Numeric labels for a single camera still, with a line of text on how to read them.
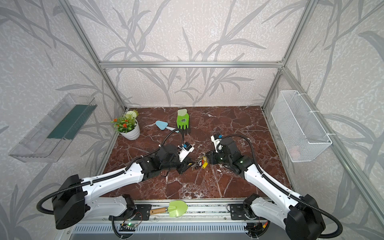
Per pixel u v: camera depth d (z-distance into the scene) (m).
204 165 0.89
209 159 0.76
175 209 0.74
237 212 0.73
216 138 0.72
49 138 0.64
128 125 0.91
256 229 0.73
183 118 1.12
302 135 0.62
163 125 1.09
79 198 0.40
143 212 0.73
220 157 0.68
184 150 0.68
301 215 0.39
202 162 0.83
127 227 0.72
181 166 0.68
